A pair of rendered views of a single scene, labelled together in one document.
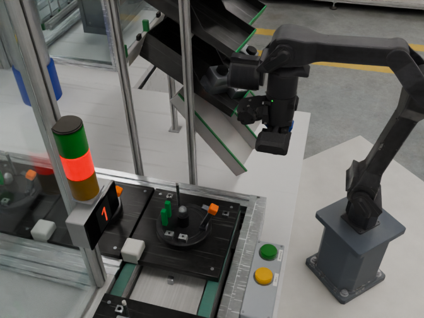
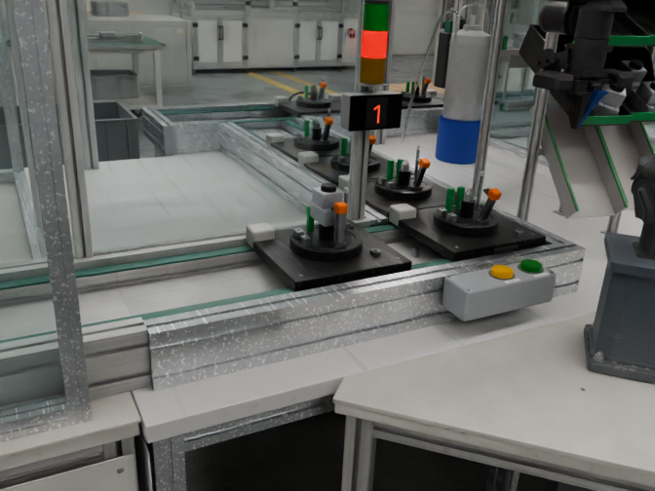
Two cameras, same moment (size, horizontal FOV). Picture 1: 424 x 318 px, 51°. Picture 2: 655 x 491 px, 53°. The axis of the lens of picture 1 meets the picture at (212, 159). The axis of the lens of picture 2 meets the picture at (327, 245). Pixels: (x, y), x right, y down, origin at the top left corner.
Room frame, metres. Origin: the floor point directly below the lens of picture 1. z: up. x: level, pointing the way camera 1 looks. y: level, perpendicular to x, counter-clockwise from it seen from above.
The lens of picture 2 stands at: (-0.40, -0.69, 1.46)
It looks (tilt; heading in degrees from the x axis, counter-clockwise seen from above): 23 degrees down; 47
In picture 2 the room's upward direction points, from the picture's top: 3 degrees clockwise
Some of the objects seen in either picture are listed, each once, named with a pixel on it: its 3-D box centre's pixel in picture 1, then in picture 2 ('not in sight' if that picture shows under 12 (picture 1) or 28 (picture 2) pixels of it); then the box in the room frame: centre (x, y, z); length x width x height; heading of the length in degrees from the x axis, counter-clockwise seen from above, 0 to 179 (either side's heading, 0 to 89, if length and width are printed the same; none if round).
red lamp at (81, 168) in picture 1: (77, 161); (374, 44); (0.57, 0.23, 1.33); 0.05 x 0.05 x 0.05
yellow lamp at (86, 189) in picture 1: (82, 182); (372, 69); (0.57, 0.23, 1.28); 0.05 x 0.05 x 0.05
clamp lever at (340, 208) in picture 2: not in sight; (338, 221); (0.39, 0.12, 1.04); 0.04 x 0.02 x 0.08; 75
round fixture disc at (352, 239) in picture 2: not in sight; (326, 242); (0.40, 0.16, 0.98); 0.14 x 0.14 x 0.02
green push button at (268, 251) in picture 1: (268, 252); (530, 268); (0.66, -0.13, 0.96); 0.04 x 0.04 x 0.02
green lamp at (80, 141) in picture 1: (70, 138); (375, 17); (0.57, 0.23, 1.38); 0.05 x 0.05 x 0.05
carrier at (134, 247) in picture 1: (182, 217); (467, 206); (0.73, 0.07, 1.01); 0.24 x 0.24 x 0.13; 75
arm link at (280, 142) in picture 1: (279, 109); (587, 62); (0.72, -0.14, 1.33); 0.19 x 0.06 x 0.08; 164
